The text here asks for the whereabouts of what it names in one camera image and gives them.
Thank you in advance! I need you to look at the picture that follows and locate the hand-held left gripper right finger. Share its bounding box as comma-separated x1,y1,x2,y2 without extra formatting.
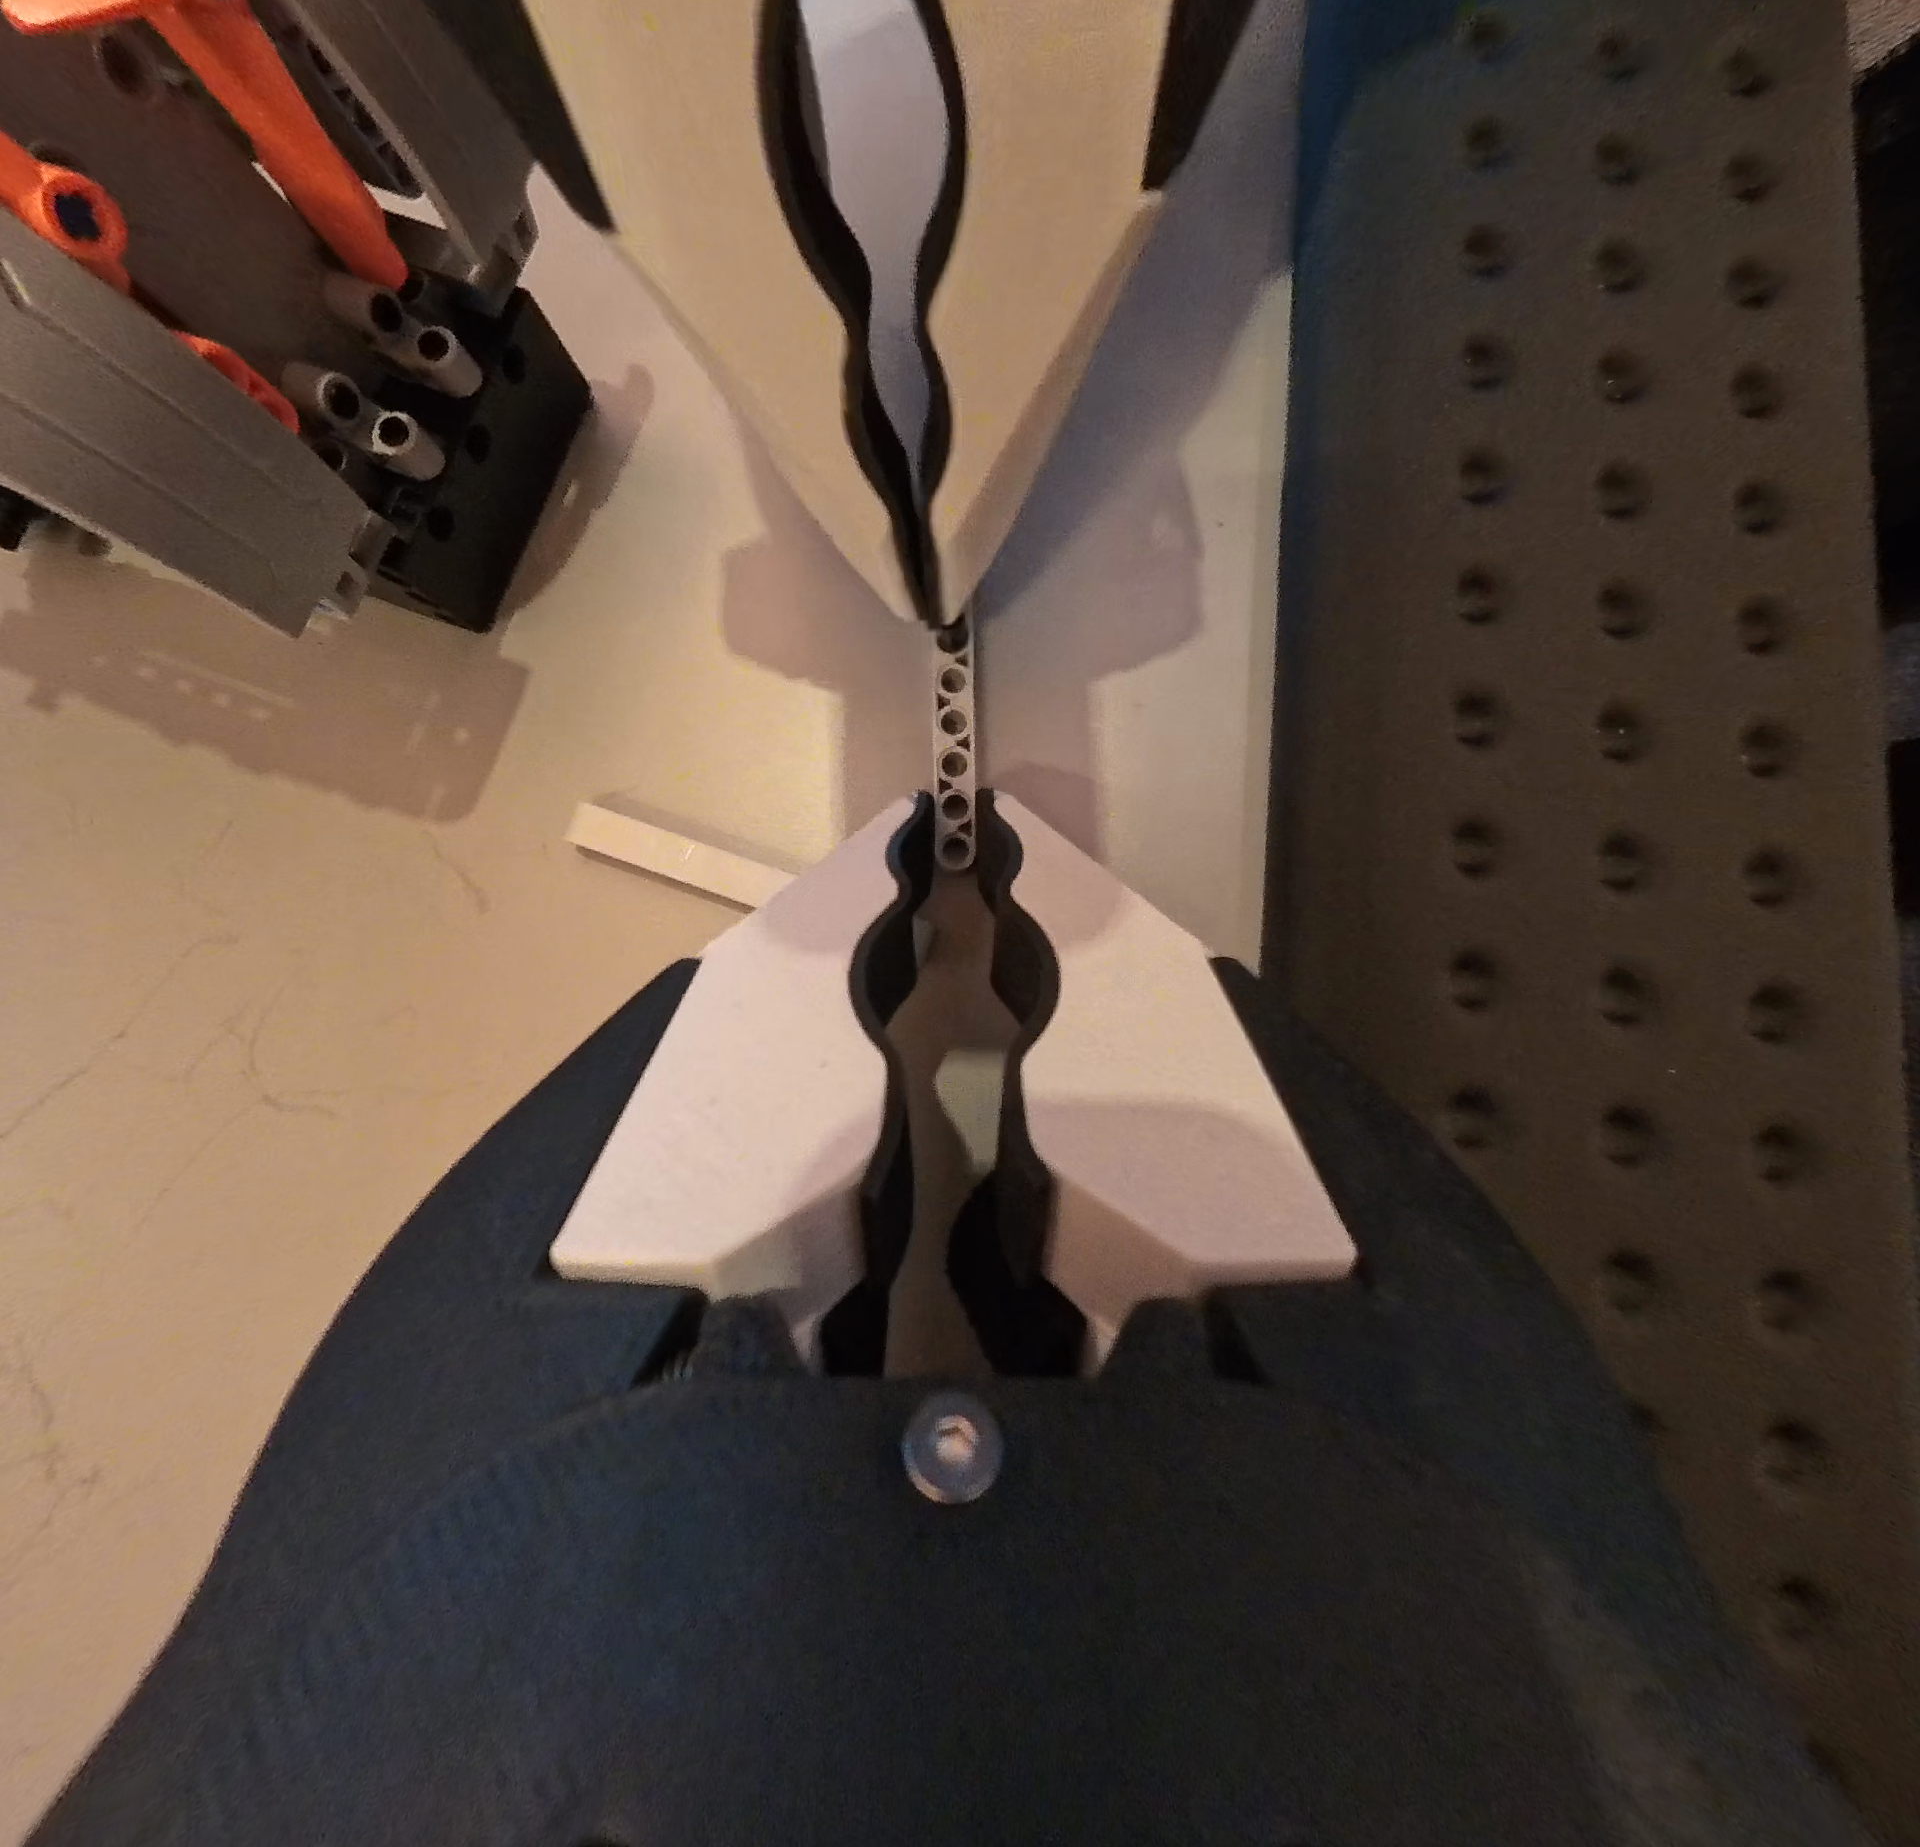
968,786,1362,1355

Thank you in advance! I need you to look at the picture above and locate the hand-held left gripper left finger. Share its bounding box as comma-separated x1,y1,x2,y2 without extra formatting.
547,793,939,1352

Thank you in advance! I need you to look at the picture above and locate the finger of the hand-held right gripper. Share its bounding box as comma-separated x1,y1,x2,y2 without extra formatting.
887,0,1192,629
495,0,939,625

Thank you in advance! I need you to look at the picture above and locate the light grey holed beam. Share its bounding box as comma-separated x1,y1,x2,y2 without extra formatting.
929,631,993,877
566,793,807,913

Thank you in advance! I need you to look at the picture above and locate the grey orange toy block model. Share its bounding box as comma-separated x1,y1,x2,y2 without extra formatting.
0,0,598,642

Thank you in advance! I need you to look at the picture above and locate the dark perforated pad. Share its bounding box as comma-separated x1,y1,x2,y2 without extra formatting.
1267,0,1886,1847

